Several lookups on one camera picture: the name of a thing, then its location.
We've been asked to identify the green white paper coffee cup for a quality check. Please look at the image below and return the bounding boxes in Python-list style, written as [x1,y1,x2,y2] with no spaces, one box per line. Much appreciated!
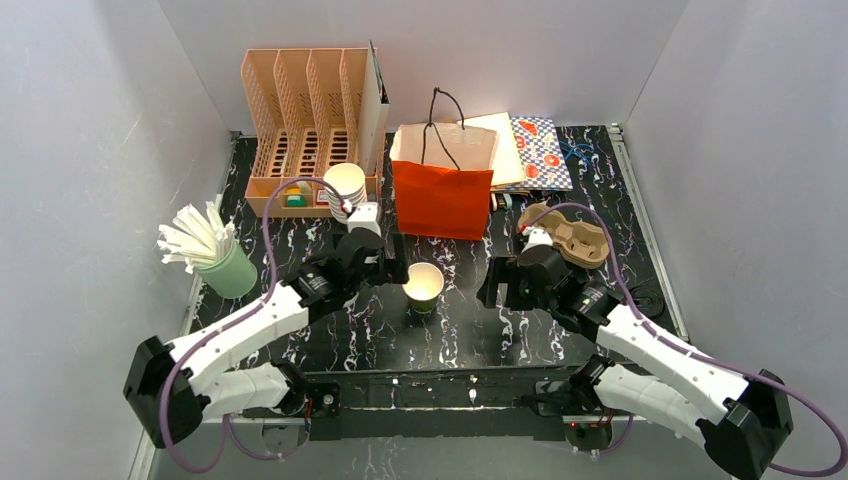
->
[403,262,444,313]

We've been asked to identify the brown pulp cup carrier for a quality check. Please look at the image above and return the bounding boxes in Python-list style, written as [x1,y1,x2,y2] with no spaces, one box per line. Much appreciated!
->
[535,211,610,269]

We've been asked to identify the orange paper bag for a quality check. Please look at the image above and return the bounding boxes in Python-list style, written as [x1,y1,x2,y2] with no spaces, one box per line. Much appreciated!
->
[390,116,499,241]

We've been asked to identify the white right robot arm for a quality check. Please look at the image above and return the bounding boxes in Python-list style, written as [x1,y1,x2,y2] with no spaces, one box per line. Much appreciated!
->
[477,245,793,479]

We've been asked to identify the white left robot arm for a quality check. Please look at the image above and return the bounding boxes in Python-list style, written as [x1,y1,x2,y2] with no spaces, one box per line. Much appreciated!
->
[123,227,409,449]

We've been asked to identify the red white staple box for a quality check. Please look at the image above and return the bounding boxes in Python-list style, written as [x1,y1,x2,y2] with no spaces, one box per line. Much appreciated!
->
[315,189,329,207]

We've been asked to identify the green stamp box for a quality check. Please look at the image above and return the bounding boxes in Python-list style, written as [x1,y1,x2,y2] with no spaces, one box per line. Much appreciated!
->
[285,194,308,208]

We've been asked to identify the stack of white paper cups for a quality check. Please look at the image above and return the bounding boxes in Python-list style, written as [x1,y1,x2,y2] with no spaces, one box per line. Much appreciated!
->
[323,163,367,224]

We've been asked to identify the translucent white bottle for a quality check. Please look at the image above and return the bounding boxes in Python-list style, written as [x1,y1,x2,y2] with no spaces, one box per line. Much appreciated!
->
[296,180,313,196]

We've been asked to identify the cream paper bag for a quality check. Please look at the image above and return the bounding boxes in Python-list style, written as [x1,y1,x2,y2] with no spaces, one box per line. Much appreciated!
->
[464,112,526,190]

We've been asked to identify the blue checkered paper bag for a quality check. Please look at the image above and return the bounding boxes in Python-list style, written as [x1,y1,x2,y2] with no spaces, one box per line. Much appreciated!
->
[506,116,573,191]

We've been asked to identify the white wrapped straws bundle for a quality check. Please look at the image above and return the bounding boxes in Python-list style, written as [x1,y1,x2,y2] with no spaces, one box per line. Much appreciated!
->
[156,201,237,273]

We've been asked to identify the blue rubber bands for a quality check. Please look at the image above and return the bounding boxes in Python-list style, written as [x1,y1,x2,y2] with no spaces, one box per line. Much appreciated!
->
[558,140,595,166]

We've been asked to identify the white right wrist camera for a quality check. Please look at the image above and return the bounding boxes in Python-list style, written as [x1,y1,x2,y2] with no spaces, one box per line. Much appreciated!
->
[521,226,553,255]

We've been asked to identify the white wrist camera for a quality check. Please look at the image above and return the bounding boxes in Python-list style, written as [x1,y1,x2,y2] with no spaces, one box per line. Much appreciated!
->
[346,202,382,237]
[521,226,553,255]

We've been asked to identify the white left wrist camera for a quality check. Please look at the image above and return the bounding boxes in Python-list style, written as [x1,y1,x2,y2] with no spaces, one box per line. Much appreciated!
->
[346,202,382,237]

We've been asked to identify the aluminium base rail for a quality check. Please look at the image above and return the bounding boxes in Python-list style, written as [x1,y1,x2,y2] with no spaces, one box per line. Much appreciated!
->
[142,377,737,425]

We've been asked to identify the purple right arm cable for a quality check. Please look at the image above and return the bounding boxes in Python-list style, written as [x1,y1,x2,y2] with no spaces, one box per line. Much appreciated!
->
[523,202,848,480]

